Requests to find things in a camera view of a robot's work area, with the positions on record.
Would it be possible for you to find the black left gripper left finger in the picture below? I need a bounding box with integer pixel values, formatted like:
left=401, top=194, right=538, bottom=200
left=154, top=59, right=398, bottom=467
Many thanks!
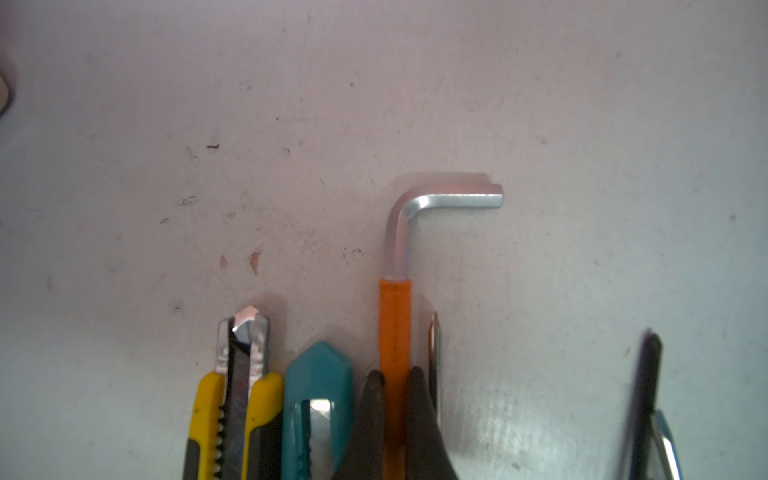
left=332, top=370, right=385, bottom=480

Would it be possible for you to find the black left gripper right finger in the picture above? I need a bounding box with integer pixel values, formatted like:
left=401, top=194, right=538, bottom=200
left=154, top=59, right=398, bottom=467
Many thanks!
left=405, top=366, right=458, bottom=480

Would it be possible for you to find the teal utility knife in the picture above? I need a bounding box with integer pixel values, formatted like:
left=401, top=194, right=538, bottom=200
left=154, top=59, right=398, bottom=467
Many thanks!
left=281, top=341, right=354, bottom=480

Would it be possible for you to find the thin red precision screwdriver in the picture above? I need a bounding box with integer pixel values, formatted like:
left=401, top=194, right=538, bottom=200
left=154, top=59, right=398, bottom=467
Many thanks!
left=428, top=311, right=441, bottom=424

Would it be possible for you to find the yellow black utility knife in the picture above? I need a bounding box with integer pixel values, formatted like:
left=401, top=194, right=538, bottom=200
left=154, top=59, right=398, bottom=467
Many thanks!
left=182, top=305, right=284, bottom=480

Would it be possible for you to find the orange handled hex key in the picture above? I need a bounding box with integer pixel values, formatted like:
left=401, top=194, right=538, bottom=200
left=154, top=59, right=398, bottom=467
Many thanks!
left=379, top=183, right=504, bottom=479

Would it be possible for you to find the orange black screwdriver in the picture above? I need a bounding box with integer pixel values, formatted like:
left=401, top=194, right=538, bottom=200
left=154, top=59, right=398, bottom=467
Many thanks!
left=615, top=330, right=663, bottom=479

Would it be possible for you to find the silver small screwdriver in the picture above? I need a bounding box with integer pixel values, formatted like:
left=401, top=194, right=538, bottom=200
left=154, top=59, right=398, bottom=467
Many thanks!
left=647, top=410, right=683, bottom=480

